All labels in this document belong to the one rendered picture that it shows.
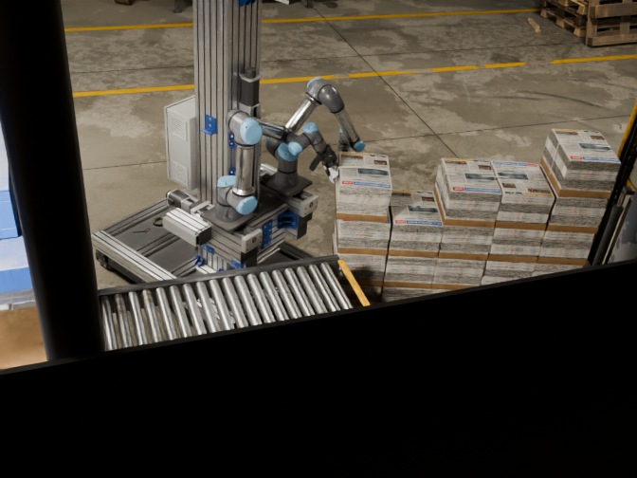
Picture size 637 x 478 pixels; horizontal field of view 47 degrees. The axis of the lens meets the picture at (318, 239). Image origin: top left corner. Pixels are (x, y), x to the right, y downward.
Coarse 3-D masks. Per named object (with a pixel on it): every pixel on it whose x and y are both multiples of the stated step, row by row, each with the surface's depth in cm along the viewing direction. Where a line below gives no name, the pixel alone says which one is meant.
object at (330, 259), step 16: (336, 256) 384; (224, 272) 366; (240, 272) 366; (256, 272) 368; (320, 272) 382; (336, 272) 386; (112, 288) 349; (128, 288) 350; (144, 288) 351; (192, 288) 360; (208, 288) 363; (112, 304) 350; (128, 304) 353
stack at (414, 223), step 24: (408, 192) 436; (432, 192) 438; (408, 216) 414; (432, 216) 416; (336, 240) 436; (360, 240) 414; (384, 240) 414; (408, 240) 415; (432, 240) 415; (456, 240) 416; (480, 240) 416; (504, 240) 416; (528, 240) 416; (360, 264) 423; (384, 264) 424; (408, 264) 424; (432, 264) 425; (456, 264) 425; (480, 264) 425; (504, 264) 425; (528, 264) 426; (384, 288) 434; (408, 288) 435
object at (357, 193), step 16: (352, 176) 399; (368, 176) 401; (384, 176) 403; (352, 192) 395; (368, 192) 394; (384, 192) 394; (336, 208) 411; (352, 208) 401; (368, 208) 402; (384, 208) 401
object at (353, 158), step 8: (344, 152) 421; (352, 152) 422; (344, 160) 413; (352, 160) 414; (360, 160) 415; (368, 160) 416; (376, 160) 417; (384, 160) 417; (336, 176) 426; (336, 184) 420
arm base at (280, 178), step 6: (276, 174) 434; (282, 174) 428; (288, 174) 428; (294, 174) 430; (276, 180) 432; (282, 180) 429; (288, 180) 430; (294, 180) 431; (282, 186) 431; (288, 186) 430; (294, 186) 432
